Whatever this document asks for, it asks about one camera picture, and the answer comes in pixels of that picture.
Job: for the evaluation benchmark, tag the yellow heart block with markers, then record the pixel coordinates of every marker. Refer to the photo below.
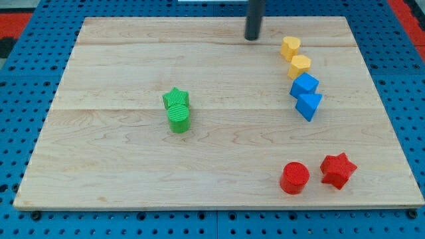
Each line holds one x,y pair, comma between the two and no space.
290,47

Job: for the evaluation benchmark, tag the wooden board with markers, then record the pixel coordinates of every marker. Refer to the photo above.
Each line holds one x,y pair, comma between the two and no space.
106,143

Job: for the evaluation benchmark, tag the red star block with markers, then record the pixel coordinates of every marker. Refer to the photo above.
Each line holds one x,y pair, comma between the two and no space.
337,170

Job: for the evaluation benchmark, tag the green cylinder block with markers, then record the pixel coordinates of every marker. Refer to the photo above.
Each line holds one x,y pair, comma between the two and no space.
179,118

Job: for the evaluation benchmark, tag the blue cube block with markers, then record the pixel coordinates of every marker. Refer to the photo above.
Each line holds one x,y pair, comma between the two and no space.
304,84

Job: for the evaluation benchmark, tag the yellow hexagon block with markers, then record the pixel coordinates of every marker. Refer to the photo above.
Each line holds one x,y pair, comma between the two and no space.
299,65

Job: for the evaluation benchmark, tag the red cylinder block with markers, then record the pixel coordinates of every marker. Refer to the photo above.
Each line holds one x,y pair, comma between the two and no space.
294,178

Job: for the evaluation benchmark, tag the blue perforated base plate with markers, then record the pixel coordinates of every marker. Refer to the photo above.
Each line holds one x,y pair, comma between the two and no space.
37,38

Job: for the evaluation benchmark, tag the blue triangle block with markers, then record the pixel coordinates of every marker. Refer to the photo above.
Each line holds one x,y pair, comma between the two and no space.
307,105

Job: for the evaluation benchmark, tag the green star block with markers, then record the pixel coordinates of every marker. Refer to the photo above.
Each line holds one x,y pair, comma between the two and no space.
174,97

